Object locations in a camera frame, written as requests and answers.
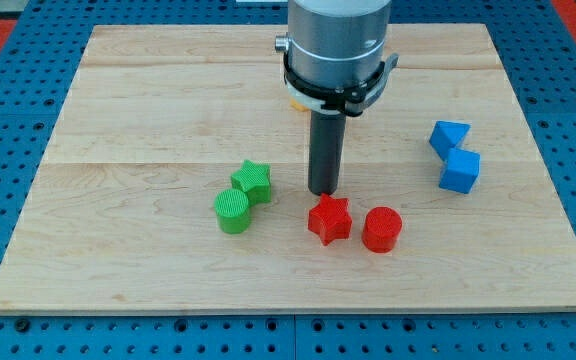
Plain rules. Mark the green cylinder block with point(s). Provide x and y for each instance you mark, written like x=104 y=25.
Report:
x=232 y=210

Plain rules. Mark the wooden board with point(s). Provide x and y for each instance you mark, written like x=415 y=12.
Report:
x=120 y=216

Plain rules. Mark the green star block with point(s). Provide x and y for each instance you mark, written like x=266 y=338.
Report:
x=254 y=180

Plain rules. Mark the red cylinder block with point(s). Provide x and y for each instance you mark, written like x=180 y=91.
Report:
x=381 y=230

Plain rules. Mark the red star block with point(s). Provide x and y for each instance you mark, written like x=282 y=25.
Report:
x=330 y=219

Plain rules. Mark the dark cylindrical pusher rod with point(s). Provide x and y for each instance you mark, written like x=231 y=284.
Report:
x=325 y=152

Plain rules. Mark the blue triangle block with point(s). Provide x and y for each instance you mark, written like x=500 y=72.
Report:
x=447 y=135

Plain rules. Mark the yellow block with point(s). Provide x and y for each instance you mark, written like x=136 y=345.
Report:
x=298 y=106

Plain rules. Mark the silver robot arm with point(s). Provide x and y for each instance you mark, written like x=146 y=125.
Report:
x=334 y=66

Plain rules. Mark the blue cube block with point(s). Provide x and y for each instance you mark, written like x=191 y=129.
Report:
x=460 y=171

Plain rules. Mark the black clamp ring mount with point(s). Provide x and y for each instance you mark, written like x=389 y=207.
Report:
x=349 y=101

